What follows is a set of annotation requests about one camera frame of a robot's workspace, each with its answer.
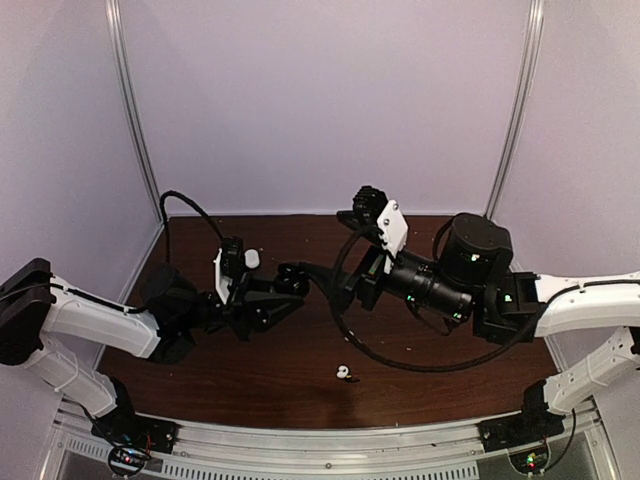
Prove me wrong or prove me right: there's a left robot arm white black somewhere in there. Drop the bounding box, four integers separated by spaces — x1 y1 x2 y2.
1 258 309 444

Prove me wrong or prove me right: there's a left circuit board with leds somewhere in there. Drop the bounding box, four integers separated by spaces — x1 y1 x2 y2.
107 447 150 477

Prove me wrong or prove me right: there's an aluminium frame post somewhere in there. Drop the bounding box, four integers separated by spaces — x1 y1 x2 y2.
484 0 545 220
105 0 163 222

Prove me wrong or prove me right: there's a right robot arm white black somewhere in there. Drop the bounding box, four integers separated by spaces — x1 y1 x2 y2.
302 211 639 442

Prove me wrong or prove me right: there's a white charging case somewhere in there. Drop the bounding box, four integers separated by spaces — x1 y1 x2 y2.
244 249 261 270

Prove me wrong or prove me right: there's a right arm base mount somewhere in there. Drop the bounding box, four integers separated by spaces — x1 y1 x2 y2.
478 413 564 452

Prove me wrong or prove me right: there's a white earbud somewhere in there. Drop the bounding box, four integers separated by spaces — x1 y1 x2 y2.
336 365 350 379

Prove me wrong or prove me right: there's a left black braided cable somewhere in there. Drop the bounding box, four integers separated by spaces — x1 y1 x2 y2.
49 189 226 316

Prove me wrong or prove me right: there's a black round charging case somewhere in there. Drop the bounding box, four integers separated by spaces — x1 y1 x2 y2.
274 263 310 298

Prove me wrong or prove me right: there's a right black braided cable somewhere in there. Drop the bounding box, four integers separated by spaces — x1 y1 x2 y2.
329 224 546 374

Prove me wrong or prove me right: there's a right circuit board with leds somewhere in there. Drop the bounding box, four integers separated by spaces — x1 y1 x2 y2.
509 450 550 475

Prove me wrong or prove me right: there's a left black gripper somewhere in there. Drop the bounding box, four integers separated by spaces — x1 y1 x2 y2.
178 266 306 343

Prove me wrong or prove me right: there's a right aluminium frame post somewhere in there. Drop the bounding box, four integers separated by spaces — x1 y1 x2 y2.
484 0 545 220

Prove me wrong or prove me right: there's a circuit board with leds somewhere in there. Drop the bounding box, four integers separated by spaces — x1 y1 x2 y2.
107 447 150 477
509 450 550 475

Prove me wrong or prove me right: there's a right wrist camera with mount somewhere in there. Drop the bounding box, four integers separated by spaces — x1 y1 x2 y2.
336 185 409 274

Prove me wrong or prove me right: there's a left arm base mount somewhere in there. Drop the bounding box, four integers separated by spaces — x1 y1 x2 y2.
91 414 178 454

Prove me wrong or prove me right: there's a left aluminium frame post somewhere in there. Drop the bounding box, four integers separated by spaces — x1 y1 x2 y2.
105 0 163 222

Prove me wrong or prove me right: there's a black braided cable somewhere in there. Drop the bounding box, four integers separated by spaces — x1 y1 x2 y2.
329 224 546 374
49 189 226 316

